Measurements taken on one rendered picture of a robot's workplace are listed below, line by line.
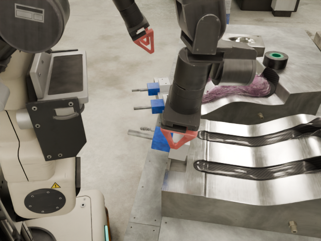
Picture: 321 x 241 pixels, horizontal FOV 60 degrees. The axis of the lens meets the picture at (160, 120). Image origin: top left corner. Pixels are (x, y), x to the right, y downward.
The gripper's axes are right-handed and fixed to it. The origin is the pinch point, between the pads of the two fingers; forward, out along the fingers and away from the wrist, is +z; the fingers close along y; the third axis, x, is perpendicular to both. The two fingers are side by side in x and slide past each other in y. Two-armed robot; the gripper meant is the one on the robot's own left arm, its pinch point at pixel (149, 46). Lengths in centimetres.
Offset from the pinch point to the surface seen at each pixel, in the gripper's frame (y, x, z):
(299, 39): 37, -72, 57
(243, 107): -23.5, -16.2, 21.7
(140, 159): 48, 42, 90
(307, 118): -40, -26, 19
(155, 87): -5.0, 4.9, 11.6
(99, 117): 104, 63, 80
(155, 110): -16.1, 7.6, 11.8
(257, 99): -21.3, -21.7, 23.4
